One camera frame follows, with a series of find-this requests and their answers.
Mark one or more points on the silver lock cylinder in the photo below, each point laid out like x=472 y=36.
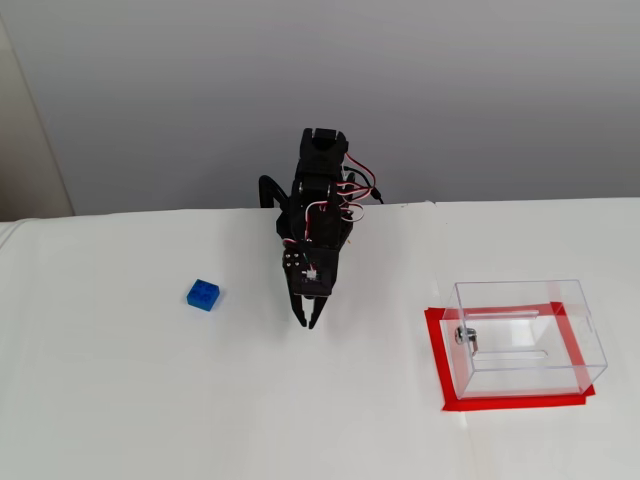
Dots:
x=465 y=336

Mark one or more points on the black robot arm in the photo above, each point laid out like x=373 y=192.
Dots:
x=320 y=165

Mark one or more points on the red square mat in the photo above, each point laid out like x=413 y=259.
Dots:
x=434 y=360

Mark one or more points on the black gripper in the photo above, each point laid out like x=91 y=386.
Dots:
x=320 y=286

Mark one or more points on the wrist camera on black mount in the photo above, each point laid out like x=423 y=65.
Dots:
x=315 y=282

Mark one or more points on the transparent plastic box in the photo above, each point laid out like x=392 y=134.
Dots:
x=525 y=340

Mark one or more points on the blue lego brick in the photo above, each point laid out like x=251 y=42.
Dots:
x=202 y=295

